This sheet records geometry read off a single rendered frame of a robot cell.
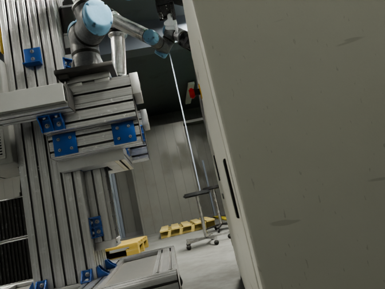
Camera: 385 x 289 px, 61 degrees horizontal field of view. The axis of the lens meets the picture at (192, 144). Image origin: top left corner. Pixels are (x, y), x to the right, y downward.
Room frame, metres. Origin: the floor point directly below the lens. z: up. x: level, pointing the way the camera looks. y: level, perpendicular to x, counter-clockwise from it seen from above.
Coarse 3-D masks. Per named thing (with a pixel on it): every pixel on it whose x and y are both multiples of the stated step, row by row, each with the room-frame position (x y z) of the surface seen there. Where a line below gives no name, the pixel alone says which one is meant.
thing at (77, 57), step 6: (84, 48) 1.22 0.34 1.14; (90, 48) 1.23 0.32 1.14; (72, 54) 1.24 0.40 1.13; (78, 54) 1.22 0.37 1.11; (84, 54) 1.21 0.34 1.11; (90, 54) 1.22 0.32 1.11; (96, 54) 1.24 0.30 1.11; (72, 60) 1.24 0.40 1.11; (78, 60) 1.21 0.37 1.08; (84, 60) 1.20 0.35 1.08; (90, 60) 1.21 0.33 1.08; (96, 60) 1.24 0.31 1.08; (102, 60) 1.27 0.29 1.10; (72, 66) 1.23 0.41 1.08
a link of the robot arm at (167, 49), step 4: (164, 36) 1.72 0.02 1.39; (164, 40) 1.69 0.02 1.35; (168, 40) 1.72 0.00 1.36; (164, 44) 1.69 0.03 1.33; (168, 44) 1.73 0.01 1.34; (172, 44) 1.75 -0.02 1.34; (160, 48) 1.69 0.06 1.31; (164, 48) 1.71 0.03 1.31; (168, 48) 1.74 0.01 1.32; (156, 52) 1.74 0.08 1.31; (160, 52) 1.74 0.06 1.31; (164, 52) 1.75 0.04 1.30; (168, 52) 1.77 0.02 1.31; (160, 56) 1.75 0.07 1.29; (164, 56) 1.76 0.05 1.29
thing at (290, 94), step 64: (192, 0) 0.47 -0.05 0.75; (256, 0) 0.46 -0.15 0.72; (320, 0) 0.46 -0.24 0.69; (384, 0) 0.46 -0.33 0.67; (256, 64) 0.46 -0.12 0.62; (320, 64) 0.46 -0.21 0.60; (384, 64) 0.46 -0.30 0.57; (256, 128) 0.46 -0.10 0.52; (320, 128) 0.46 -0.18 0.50; (384, 128) 0.46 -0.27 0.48; (256, 192) 0.46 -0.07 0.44; (320, 192) 0.46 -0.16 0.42; (384, 192) 0.46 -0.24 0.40; (256, 256) 0.47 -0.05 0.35; (320, 256) 0.46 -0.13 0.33; (384, 256) 0.46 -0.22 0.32
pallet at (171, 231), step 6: (180, 222) 6.41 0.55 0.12; (186, 222) 5.92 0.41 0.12; (192, 222) 5.79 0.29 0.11; (198, 222) 5.25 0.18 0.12; (210, 222) 5.38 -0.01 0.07; (162, 228) 5.83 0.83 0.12; (168, 228) 5.84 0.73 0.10; (174, 228) 5.21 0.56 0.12; (180, 228) 5.33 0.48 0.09; (186, 228) 5.34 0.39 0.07; (192, 228) 5.35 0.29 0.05; (198, 228) 5.36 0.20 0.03; (162, 234) 5.29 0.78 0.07; (168, 234) 5.30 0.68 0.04; (174, 234) 5.31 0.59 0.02; (180, 234) 5.33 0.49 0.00
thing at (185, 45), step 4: (184, 32) 1.66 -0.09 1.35; (180, 36) 1.66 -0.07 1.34; (184, 36) 1.67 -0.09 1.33; (180, 40) 1.68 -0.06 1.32; (184, 40) 1.67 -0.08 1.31; (188, 40) 1.63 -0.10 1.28; (180, 44) 1.69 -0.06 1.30; (184, 44) 1.64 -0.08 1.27; (188, 44) 1.62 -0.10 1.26; (188, 48) 1.64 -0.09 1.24
